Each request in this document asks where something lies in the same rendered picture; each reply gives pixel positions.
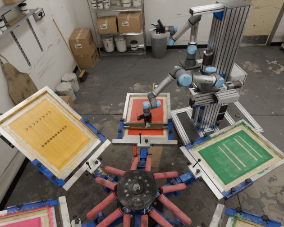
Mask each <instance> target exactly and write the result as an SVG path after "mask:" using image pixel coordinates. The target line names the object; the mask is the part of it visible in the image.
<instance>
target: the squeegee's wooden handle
mask: <svg viewBox="0 0 284 227"><path fill-rule="evenodd" d="M148 124H149V125H150V126H149V127H161V128H162V127H163V126H164V122H151V123H148ZM128 126H130V127H145V122H128Z"/></svg>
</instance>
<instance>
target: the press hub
mask: <svg viewBox="0 0 284 227"><path fill-rule="evenodd" d="M157 189H158V188H157V183H156V181H155V179H154V177H153V176H152V175H151V174H150V173H149V172H147V171H144V170H139V169H137V170H132V171H129V172H127V173H126V174H124V175H123V176H122V177H121V179H120V181H119V182H118V185H117V196H118V201H117V208H119V207H122V208H123V207H126V208H128V209H130V210H131V212H130V214H131V218H130V227H134V225H135V215H136V214H137V215H142V214H143V213H144V209H145V213H146V214H148V227H158V226H157V225H158V223H157V222H156V221H155V220H154V219H153V218H152V217H151V216H150V215H149V213H148V211H149V210H148V209H150V207H151V206H152V207H154V208H155V209H157V210H159V211H160V212H161V213H163V204H162V203H161V202H160V201H159V200H158V198H156V195H157ZM147 208H148V209H147Z"/></svg>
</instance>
